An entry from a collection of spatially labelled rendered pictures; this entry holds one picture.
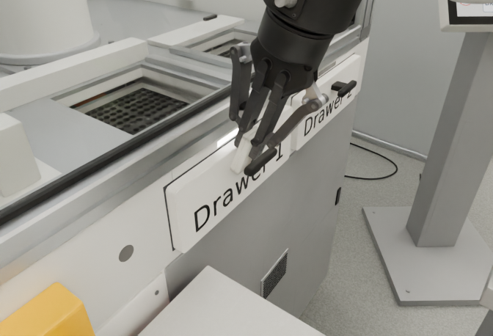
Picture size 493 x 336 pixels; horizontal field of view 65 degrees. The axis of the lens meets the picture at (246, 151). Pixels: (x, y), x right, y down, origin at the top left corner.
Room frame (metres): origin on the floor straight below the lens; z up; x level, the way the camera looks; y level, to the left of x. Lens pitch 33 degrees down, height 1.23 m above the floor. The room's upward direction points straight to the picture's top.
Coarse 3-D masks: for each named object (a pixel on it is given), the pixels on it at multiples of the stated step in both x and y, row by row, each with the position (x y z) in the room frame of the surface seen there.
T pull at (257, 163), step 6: (270, 150) 0.48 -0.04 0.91; (276, 150) 0.49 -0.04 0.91; (258, 156) 0.47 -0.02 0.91; (264, 156) 0.46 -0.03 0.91; (270, 156) 0.47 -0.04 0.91; (252, 162) 0.45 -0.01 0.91; (258, 162) 0.45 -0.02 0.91; (264, 162) 0.46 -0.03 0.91; (246, 168) 0.44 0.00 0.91; (252, 168) 0.44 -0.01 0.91; (258, 168) 0.45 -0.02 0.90; (246, 174) 0.43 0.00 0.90; (252, 174) 0.43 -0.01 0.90
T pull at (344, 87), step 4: (352, 80) 0.75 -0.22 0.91; (332, 84) 0.73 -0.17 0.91; (336, 84) 0.73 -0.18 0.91; (340, 84) 0.73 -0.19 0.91; (344, 84) 0.73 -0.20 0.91; (348, 84) 0.72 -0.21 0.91; (352, 84) 0.73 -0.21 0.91; (356, 84) 0.74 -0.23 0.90; (332, 88) 0.72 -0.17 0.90; (336, 88) 0.72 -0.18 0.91; (340, 88) 0.71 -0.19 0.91; (344, 88) 0.71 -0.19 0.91; (348, 88) 0.71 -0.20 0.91; (352, 88) 0.73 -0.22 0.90; (340, 92) 0.69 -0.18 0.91; (344, 92) 0.69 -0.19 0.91; (340, 96) 0.69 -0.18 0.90
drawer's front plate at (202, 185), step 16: (288, 112) 0.59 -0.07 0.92; (288, 144) 0.59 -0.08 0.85; (208, 160) 0.43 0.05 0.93; (224, 160) 0.44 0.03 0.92; (272, 160) 0.55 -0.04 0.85; (192, 176) 0.40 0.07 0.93; (208, 176) 0.41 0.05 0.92; (224, 176) 0.44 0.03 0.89; (240, 176) 0.47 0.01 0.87; (256, 176) 0.51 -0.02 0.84; (176, 192) 0.37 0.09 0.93; (192, 192) 0.39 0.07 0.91; (208, 192) 0.41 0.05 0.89; (176, 208) 0.36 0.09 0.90; (192, 208) 0.38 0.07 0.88; (224, 208) 0.44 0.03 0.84; (176, 224) 0.36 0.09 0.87; (192, 224) 0.38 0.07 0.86; (208, 224) 0.41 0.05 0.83; (176, 240) 0.37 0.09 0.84; (192, 240) 0.38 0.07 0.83
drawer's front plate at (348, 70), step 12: (348, 60) 0.82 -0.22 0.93; (360, 60) 0.85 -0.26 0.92; (336, 72) 0.75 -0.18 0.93; (348, 72) 0.80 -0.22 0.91; (324, 84) 0.70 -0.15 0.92; (300, 96) 0.63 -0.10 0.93; (336, 96) 0.76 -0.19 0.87; (324, 108) 0.71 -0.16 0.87; (324, 120) 0.72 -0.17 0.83; (300, 132) 0.63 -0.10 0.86; (312, 132) 0.67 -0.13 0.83; (300, 144) 0.63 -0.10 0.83
